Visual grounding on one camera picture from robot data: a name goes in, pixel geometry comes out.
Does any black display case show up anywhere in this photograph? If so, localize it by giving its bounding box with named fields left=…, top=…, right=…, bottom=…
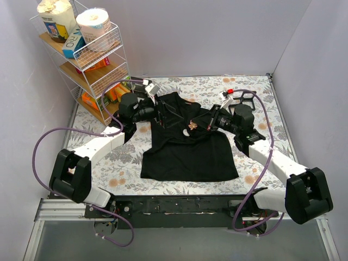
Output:
left=228, top=97, right=242, bottom=115
left=240, top=91, right=256, bottom=111

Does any black t-shirt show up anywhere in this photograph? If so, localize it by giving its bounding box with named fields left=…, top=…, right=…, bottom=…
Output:
left=140, top=92, right=239, bottom=182

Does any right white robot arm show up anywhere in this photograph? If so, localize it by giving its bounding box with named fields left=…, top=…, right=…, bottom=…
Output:
left=191, top=104, right=333, bottom=225

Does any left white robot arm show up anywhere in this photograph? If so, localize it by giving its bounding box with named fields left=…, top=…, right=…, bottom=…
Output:
left=49, top=93, right=179, bottom=218

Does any yellow orange box bottom shelf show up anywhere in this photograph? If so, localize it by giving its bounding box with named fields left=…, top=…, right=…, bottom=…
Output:
left=105, top=83, right=130, bottom=103

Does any black box on table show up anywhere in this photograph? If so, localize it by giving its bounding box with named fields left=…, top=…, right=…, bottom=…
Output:
left=131, top=77, right=147, bottom=98

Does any green box bottom shelf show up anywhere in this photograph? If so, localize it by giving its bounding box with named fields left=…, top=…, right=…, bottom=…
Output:
left=97, top=95, right=109, bottom=111

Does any orange box bottom left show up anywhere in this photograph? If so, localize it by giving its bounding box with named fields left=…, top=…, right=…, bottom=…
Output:
left=81, top=92, right=99, bottom=110

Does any orange snack box middle shelf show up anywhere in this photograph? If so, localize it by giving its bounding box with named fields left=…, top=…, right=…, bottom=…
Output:
left=84, top=57, right=110, bottom=72

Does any floral tablecloth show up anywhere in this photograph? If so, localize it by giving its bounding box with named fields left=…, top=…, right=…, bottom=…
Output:
left=55, top=76, right=305, bottom=196

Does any blue and white box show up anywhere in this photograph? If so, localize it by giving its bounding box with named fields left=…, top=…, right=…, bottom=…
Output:
left=62, top=24, right=86, bottom=59

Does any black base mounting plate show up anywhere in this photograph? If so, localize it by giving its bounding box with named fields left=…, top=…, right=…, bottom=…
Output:
left=84, top=194, right=281, bottom=231

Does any wrapped toilet paper roll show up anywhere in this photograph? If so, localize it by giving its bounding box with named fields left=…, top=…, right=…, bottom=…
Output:
left=76, top=8, right=112, bottom=52

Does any paper-wrapped jar with label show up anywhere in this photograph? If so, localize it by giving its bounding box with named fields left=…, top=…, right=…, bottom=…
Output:
left=37, top=0, right=77, bottom=43

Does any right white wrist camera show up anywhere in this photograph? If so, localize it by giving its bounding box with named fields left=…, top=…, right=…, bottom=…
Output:
left=219, top=89, right=233, bottom=110

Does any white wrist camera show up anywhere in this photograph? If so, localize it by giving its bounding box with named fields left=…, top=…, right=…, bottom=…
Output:
left=219, top=89, right=233, bottom=110
left=145, top=83, right=160, bottom=104

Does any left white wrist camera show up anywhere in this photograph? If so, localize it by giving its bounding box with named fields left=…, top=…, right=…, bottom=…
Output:
left=145, top=83, right=160, bottom=104

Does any white wire shelf rack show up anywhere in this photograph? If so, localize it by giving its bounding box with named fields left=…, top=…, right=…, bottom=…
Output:
left=31, top=1, right=130, bottom=125

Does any aluminium frame rail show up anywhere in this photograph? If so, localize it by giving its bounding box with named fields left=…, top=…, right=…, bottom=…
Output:
left=24, top=195, right=339, bottom=260

